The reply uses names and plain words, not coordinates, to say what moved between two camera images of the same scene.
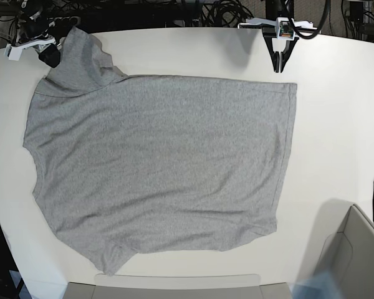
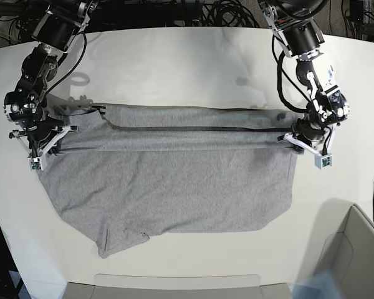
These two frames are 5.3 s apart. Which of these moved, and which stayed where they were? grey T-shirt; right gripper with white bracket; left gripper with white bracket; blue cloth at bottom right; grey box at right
Moved: grey T-shirt; right gripper with white bracket; left gripper with white bracket
Stayed: grey box at right; blue cloth at bottom right
